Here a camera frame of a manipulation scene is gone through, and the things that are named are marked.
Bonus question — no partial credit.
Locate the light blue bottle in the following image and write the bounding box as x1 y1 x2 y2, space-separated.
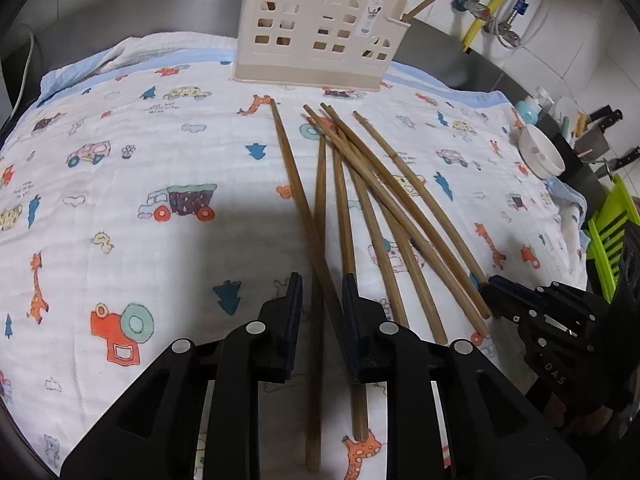
514 100 539 127

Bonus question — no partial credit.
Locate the white power cable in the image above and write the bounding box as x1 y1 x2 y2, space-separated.
12 29 37 111

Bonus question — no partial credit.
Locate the white printed cartoon blanket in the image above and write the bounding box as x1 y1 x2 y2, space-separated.
0 35 588 480

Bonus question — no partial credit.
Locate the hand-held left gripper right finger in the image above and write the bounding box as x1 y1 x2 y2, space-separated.
341 272 586 480

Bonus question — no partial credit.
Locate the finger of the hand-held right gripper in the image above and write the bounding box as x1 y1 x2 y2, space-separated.
481 286 532 324
487 274 543 312

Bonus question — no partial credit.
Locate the white rice paddle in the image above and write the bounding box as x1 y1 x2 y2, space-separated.
554 97 581 135

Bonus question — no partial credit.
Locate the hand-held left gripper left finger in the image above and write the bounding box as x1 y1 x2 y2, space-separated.
60 272 304 480

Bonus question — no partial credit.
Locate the person's right hand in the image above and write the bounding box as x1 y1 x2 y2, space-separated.
546 399 619 437

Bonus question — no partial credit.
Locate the beige plastic chopstick holder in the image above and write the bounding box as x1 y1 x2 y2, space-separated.
229 0 408 93

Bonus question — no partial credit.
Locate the white ceramic bowl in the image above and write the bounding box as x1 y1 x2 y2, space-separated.
517 124 566 179

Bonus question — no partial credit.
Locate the black handled knife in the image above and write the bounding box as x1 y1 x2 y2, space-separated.
595 146 640 177
589 105 624 129

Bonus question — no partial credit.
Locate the green plastic dish rack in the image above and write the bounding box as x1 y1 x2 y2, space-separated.
586 174 640 302

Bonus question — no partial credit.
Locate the black knife holder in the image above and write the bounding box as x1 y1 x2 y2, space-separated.
552 120 613 186

